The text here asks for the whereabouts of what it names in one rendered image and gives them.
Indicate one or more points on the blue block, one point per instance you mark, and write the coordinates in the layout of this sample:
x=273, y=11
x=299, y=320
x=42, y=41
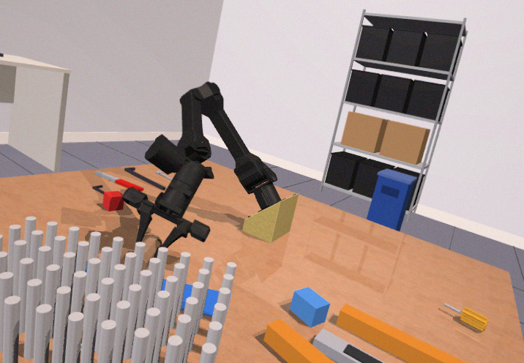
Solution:
x=309, y=306

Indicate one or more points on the red cube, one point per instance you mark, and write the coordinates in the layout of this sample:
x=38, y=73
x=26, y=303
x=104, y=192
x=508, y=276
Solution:
x=113, y=201

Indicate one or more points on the blue flat strip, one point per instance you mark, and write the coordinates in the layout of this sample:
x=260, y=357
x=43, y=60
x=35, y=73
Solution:
x=211, y=298

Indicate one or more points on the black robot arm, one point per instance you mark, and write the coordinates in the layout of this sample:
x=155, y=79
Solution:
x=193, y=148

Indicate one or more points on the yellow-handled screwdriver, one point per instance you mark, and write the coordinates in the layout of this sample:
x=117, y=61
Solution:
x=471, y=318

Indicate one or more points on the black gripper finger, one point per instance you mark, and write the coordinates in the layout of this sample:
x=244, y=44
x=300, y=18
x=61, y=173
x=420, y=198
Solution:
x=175, y=234
x=144, y=224

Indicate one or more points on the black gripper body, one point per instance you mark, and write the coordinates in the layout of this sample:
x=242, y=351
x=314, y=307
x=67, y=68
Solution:
x=174, y=202

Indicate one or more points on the orange long bar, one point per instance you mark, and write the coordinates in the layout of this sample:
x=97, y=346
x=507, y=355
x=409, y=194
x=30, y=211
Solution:
x=390, y=339
x=291, y=346

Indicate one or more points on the white flat bar with dark grey inlay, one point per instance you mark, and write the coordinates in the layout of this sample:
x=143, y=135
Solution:
x=341, y=351

